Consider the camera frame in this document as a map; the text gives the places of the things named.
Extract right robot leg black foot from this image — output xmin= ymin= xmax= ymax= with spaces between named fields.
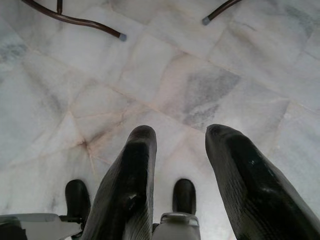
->
xmin=151 ymin=178 xmax=201 ymax=240

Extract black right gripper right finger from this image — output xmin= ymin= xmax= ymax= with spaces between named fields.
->
xmin=205 ymin=124 xmax=320 ymax=240

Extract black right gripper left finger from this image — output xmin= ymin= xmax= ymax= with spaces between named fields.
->
xmin=81 ymin=125 xmax=158 ymax=240

